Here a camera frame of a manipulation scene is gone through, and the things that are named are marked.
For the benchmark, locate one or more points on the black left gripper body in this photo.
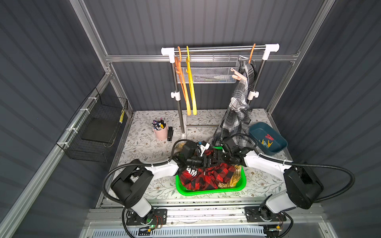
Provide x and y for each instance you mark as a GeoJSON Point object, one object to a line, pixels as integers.
{"type": "Point", "coordinates": [205, 160]}

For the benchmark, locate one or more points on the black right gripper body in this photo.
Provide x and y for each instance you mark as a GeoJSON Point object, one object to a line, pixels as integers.
{"type": "Point", "coordinates": [222, 159]}

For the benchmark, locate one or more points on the red black plaid shirt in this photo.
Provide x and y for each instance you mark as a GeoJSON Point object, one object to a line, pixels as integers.
{"type": "Point", "coordinates": [194, 179]}

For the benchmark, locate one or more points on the yellow plaid long-sleeve shirt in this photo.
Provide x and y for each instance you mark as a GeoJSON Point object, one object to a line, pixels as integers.
{"type": "Point", "coordinates": [232, 178]}

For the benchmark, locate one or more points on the grey plaid long-sleeve shirt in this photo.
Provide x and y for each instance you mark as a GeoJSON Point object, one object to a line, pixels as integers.
{"type": "Point", "coordinates": [237, 119]}

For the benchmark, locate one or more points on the red clothespin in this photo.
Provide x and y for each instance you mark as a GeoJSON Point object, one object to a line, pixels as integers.
{"type": "Point", "coordinates": [269, 137]}

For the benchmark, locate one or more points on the pink clothespin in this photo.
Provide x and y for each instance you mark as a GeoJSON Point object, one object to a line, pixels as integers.
{"type": "Point", "coordinates": [238, 76]}

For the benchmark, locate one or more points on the yellow plastic hanger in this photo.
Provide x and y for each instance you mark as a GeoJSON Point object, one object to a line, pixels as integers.
{"type": "Point", "coordinates": [191, 85]}

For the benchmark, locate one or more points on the orange plastic hanger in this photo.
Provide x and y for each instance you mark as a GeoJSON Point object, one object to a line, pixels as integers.
{"type": "Point", "coordinates": [179, 72]}

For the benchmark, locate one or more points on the brown orange hanger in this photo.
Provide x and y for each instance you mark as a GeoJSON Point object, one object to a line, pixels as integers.
{"type": "Point", "coordinates": [251, 54]}

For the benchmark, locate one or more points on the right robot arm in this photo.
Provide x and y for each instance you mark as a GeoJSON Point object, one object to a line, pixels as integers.
{"type": "Point", "coordinates": [303, 187]}

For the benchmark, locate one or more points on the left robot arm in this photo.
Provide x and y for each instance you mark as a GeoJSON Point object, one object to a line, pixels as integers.
{"type": "Point", "coordinates": [126, 184]}

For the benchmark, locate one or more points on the dark teal plastic bin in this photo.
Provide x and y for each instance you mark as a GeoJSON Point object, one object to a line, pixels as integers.
{"type": "Point", "coordinates": [269, 140]}

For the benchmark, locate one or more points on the green perforated plastic tray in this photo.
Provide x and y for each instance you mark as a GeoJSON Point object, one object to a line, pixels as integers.
{"type": "Point", "coordinates": [240, 185]}

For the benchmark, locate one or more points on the black stapler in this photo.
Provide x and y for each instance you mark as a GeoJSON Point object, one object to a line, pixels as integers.
{"type": "Point", "coordinates": [170, 134]}

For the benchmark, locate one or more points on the pink pen cup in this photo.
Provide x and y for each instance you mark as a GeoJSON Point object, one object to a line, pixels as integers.
{"type": "Point", "coordinates": [160, 129]}

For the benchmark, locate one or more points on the steel clothes rack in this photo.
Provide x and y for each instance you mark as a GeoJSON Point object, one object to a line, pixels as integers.
{"type": "Point", "coordinates": [170, 53]}

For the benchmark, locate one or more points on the floral table mat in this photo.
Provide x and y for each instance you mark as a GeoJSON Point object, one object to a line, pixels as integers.
{"type": "Point", "coordinates": [142, 144]}

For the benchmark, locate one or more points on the yellow object in basket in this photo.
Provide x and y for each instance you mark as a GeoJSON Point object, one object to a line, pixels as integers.
{"type": "Point", "coordinates": [122, 116]}

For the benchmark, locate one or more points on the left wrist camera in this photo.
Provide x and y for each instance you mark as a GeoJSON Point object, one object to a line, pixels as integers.
{"type": "Point", "coordinates": [202, 147]}

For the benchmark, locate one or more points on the white mesh wire basket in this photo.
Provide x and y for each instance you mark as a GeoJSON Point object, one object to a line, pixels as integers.
{"type": "Point", "coordinates": [213, 72]}

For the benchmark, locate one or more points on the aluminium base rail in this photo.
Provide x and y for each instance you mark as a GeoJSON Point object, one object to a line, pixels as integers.
{"type": "Point", "coordinates": [211, 220]}

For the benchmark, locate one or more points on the black wire wall basket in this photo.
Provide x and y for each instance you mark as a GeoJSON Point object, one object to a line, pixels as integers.
{"type": "Point", "coordinates": [95, 135]}

